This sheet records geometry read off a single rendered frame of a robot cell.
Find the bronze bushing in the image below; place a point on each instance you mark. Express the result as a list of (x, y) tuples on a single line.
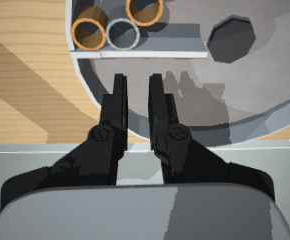
[(144, 17), (84, 39)]

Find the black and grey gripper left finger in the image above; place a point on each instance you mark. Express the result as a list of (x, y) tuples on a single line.
[(93, 163)]

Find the dark grey metal bushing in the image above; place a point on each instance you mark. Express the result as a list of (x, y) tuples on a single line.
[(118, 40)]

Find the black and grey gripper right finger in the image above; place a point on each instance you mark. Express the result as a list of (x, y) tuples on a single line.
[(184, 160)]

